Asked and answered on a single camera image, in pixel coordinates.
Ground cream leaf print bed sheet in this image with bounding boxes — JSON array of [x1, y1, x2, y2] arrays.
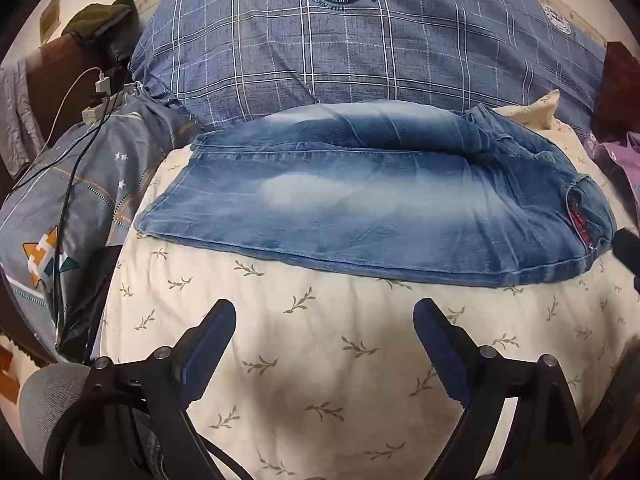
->
[[92, 90, 640, 480]]

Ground person's grey trouser leg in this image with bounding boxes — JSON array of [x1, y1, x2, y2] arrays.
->
[[19, 362, 93, 480]]

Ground grey hanging garment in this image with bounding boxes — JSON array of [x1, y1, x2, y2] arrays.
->
[[0, 60, 46, 176]]

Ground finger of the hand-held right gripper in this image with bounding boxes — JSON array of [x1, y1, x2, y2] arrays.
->
[[611, 227, 640, 278]]

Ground orange patterned mat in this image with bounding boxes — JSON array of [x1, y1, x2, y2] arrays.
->
[[0, 330, 36, 401]]

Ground brown wooden bedside cabinet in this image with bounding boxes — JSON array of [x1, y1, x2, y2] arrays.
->
[[25, 35, 131, 146]]

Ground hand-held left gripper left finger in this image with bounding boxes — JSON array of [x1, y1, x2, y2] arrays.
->
[[60, 299, 237, 480]]

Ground green cloth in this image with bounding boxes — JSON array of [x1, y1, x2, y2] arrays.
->
[[65, 0, 136, 41]]

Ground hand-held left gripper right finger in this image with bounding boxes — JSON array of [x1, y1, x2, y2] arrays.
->
[[413, 298, 596, 480]]

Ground dark red bag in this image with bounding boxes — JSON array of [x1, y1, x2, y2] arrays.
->
[[590, 41, 640, 143]]

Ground black charging cable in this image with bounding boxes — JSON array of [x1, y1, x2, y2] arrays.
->
[[42, 62, 131, 356]]

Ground yellow wall note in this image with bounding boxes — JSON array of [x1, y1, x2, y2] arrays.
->
[[39, 0, 62, 43]]

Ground purple floral cloth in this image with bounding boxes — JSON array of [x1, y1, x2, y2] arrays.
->
[[582, 130, 640, 201]]

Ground blue denim pants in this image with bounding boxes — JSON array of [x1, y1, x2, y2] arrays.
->
[[135, 100, 618, 288]]

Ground white charging cable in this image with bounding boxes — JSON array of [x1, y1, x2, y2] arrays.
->
[[10, 66, 106, 192]]

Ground grey patterned pillow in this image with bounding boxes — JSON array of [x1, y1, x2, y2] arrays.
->
[[0, 82, 203, 361]]

